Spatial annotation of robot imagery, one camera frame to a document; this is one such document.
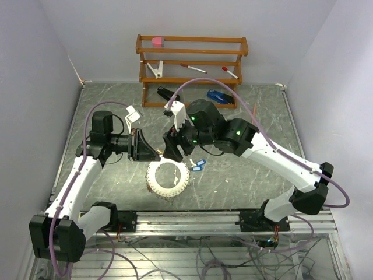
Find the blue tag key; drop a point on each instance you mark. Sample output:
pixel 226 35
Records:
pixel 195 167
pixel 201 162

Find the red-capped marker pen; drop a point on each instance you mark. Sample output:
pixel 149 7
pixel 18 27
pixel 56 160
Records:
pixel 193 68

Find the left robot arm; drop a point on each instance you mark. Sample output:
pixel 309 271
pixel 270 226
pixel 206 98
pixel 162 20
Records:
pixel 61 232

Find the pink eraser block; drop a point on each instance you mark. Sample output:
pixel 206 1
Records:
pixel 157 42

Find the wooden three-tier rack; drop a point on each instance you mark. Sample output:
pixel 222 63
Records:
pixel 207 53

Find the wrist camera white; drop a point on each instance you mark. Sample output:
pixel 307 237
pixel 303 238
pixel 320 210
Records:
pixel 178 110
pixel 132 117

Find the metal disc keyring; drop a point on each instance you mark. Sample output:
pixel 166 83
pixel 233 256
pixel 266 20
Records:
pixel 162 192

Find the red-capped white marker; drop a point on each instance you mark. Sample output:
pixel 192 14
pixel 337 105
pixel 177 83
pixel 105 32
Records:
pixel 224 68

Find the blue stapler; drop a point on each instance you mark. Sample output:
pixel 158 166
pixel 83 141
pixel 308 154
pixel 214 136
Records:
pixel 220 97

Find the aluminium frame rail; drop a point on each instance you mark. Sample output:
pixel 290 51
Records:
pixel 199 223

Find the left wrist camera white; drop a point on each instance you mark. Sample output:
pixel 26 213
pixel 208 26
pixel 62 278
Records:
pixel 132 117

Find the blue tag key lower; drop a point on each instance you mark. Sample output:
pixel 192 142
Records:
pixel 195 167

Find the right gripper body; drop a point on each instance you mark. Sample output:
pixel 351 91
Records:
pixel 187 137

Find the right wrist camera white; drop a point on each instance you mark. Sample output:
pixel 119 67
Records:
pixel 178 110

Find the black stapler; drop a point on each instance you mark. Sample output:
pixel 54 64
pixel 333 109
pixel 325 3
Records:
pixel 165 93

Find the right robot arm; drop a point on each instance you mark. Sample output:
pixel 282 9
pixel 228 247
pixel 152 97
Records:
pixel 201 124

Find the blue tag key upper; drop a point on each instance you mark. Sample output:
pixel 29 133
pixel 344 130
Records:
pixel 201 162

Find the white plastic clamp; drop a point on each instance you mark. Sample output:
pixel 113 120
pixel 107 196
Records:
pixel 157 72

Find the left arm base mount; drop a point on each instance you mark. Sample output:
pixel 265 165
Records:
pixel 125 221

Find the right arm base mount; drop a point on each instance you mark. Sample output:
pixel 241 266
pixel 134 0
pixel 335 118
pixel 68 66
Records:
pixel 251 220

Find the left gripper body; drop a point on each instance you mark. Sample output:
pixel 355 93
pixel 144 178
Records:
pixel 131 140

